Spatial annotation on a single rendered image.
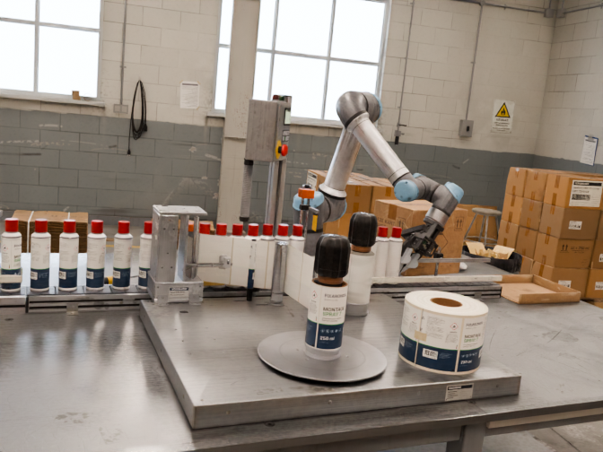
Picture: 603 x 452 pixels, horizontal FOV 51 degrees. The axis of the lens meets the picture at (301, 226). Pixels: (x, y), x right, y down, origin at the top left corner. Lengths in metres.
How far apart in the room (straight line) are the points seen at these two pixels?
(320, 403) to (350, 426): 0.08
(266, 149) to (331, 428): 0.98
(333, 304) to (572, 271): 4.39
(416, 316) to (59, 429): 0.81
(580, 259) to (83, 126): 5.13
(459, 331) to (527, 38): 7.37
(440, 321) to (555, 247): 4.11
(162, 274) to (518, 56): 7.26
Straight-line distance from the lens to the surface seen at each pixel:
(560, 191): 5.58
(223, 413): 1.30
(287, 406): 1.34
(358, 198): 5.43
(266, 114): 2.01
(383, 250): 2.22
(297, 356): 1.51
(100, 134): 7.36
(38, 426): 1.33
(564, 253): 5.64
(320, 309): 1.46
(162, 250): 1.81
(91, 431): 1.30
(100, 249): 1.92
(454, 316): 1.52
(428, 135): 8.10
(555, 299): 2.61
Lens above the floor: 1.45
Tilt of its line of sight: 10 degrees down
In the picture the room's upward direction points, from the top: 6 degrees clockwise
